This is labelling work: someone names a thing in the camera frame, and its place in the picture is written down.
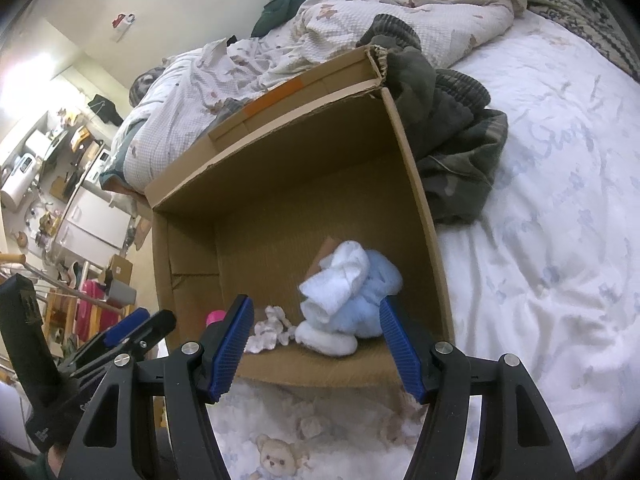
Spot cream scrunchie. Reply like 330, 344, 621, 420
245, 305, 297, 354

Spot dark camouflage jacket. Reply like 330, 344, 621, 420
360, 13, 510, 225

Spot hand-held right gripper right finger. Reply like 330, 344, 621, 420
378, 296, 577, 480

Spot white sock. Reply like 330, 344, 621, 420
299, 240, 371, 322

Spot light blue fluffy sock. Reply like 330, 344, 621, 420
295, 251, 404, 358

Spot cardboard box with flaps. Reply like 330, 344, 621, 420
106, 254, 134, 286

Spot bear print waffle comforter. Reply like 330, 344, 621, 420
100, 0, 529, 197

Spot black hanging garment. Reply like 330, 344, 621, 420
87, 95, 124, 126

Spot grey container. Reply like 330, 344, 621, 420
107, 280, 137, 307

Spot patterned knit blanket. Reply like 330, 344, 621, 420
520, 0, 640, 82

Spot dark teal pillow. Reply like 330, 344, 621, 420
250, 0, 335, 39

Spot white floral bedsheet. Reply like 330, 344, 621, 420
207, 10, 640, 480

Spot white kitchen cabinets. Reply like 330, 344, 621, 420
52, 187, 134, 262

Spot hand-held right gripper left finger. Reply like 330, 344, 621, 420
60, 295, 256, 480

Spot white kitchen appliance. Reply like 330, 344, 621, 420
0, 130, 57, 212

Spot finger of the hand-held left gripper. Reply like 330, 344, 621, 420
62, 310, 177, 377
75, 307, 152, 361

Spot white washing machine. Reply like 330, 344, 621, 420
82, 147, 114, 186

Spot red cloth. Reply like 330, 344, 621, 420
80, 280, 119, 322

